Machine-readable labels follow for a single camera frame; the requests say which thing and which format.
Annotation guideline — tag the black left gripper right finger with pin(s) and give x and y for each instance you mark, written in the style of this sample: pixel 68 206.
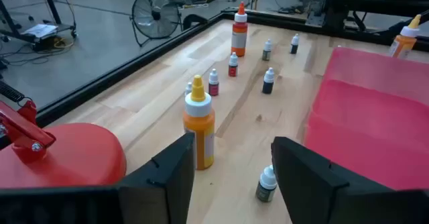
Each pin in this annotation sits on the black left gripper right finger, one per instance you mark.
pixel 301 183

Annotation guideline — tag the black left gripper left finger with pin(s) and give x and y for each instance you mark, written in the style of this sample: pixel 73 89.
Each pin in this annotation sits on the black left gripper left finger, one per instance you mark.
pixel 167 183

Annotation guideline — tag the small dark green coloring bottle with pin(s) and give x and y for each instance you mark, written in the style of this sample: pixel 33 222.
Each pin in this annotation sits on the small dark green coloring bottle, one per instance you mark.
pixel 265 190

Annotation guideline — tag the large yellow food coloring bottle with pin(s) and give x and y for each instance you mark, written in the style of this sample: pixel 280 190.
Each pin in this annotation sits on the large yellow food coloring bottle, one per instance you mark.
pixel 199 133

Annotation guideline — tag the small black food coloring bottle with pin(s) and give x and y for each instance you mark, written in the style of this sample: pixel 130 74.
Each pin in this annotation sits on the small black food coloring bottle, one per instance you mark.
pixel 267 84
pixel 294 47

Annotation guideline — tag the small red food coloring bottle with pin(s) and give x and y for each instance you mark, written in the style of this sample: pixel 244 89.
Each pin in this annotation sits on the small red food coloring bottle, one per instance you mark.
pixel 233 68

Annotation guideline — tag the large orange food coloring bottle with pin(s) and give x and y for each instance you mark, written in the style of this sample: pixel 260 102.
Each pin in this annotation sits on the large orange food coloring bottle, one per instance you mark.
pixel 239 39

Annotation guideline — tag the large amber yellow-capped bottle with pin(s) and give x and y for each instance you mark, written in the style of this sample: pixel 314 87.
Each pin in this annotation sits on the large amber yellow-capped bottle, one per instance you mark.
pixel 402 44

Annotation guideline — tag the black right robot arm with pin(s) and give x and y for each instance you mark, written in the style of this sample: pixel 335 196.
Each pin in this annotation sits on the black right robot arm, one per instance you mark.
pixel 336 2

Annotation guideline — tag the small maroon food coloring bottle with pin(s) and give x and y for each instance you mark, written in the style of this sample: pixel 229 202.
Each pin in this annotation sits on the small maroon food coloring bottle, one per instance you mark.
pixel 213 86

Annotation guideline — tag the pink plastic bin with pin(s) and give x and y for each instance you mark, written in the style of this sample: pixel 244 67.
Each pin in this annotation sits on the pink plastic bin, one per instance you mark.
pixel 368 133

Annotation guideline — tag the red desk lamp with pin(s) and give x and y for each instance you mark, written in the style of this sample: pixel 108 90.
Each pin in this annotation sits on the red desk lamp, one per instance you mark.
pixel 50 157

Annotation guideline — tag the black floor fan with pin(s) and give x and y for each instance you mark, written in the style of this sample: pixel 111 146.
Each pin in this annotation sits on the black floor fan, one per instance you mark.
pixel 155 14

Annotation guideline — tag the white paper sheet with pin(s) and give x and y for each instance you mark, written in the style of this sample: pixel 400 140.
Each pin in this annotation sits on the white paper sheet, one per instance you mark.
pixel 39 30

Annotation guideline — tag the black equipment cart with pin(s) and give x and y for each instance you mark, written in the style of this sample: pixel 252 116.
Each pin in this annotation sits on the black equipment cart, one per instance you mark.
pixel 20 37

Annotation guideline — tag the black table frame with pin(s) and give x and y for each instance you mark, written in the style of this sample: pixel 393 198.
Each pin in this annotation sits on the black table frame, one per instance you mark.
pixel 100 82

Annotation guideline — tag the grey metal base plate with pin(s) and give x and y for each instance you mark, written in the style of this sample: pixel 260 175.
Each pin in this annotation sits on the grey metal base plate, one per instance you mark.
pixel 315 18

